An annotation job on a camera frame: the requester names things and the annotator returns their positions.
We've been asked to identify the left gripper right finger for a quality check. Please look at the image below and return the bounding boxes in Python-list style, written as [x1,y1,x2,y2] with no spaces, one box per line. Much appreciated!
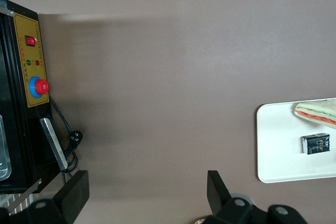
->
[207,170,254,224]

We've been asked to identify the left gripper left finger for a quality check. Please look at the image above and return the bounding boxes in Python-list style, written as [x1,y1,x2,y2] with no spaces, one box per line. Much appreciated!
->
[27,170,90,224]

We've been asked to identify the beige plastic tray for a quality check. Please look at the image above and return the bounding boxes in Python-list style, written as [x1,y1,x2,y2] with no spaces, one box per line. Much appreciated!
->
[256,98,336,184]

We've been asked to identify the silver metal bar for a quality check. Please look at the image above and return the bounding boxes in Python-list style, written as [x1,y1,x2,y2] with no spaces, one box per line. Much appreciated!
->
[39,117,69,170]

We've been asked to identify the shiny metal container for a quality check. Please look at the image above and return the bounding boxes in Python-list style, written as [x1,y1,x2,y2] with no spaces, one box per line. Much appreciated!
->
[0,114,13,182]

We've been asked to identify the black sealing machine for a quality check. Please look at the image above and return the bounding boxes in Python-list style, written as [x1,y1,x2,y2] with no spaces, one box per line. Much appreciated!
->
[0,0,54,195]

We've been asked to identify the black tissue pack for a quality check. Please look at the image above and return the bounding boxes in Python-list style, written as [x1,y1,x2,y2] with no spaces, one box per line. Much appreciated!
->
[300,132,331,155]

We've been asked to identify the red emergency stop button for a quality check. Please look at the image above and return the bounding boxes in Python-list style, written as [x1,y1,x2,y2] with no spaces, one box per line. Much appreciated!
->
[28,76,50,98]

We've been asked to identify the wrapped triangular sandwich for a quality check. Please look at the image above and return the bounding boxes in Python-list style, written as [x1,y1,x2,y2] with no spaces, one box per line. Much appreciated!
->
[293,98,336,131]

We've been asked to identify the black power cable with plug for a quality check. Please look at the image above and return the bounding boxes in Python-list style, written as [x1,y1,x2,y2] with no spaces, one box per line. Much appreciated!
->
[48,94,82,186]

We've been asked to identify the white wire basket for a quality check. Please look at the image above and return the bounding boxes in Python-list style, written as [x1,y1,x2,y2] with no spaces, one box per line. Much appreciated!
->
[0,192,34,217]

